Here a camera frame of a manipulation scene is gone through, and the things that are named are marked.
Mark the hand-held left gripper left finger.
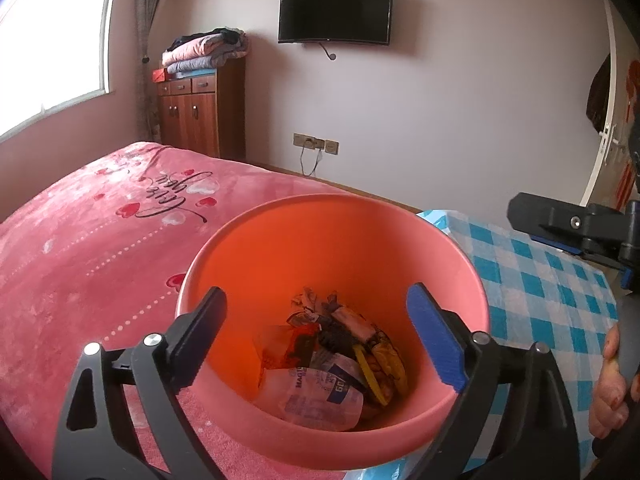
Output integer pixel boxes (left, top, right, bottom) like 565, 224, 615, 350
51, 286, 228, 480

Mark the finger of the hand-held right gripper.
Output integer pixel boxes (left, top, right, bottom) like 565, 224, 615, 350
506, 192, 591, 258

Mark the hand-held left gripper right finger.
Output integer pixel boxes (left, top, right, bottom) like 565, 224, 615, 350
406, 282, 581, 480

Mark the yellow snack bag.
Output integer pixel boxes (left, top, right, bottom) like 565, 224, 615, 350
352, 330, 408, 406

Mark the orange plastic bucket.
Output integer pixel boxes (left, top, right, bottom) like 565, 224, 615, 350
175, 193, 491, 472

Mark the person's right hand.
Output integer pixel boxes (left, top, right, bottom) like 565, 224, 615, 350
589, 322, 632, 437

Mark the red hanging door decoration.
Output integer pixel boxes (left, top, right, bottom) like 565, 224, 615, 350
616, 57, 640, 208

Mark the blue checked tablecloth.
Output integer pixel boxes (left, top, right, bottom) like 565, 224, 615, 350
350, 209, 618, 480

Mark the crumpled white wrapper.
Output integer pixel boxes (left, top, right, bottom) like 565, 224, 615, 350
291, 287, 377, 342

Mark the pink bed blanket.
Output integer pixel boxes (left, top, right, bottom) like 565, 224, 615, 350
0, 141, 416, 480

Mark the cream door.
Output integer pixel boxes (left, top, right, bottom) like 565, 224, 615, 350
580, 0, 640, 211

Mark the brown wooden cabinet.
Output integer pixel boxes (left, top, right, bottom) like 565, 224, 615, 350
156, 55, 247, 160

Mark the stack of folded blankets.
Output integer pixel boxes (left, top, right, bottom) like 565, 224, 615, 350
162, 27, 249, 77

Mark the grey patterned curtain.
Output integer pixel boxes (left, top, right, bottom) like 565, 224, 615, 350
134, 0, 173, 143

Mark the window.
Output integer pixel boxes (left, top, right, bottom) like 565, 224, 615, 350
0, 0, 118, 143

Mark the metal door handle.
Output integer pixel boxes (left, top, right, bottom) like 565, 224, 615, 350
600, 122, 626, 163

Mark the white power cable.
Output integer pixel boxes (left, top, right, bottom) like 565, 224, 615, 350
299, 145, 324, 177

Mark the wall socket strip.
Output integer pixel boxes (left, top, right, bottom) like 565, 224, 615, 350
293, 132, 341, 155

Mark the black wall television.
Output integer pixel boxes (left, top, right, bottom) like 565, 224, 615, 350
278, 0, 394, 47

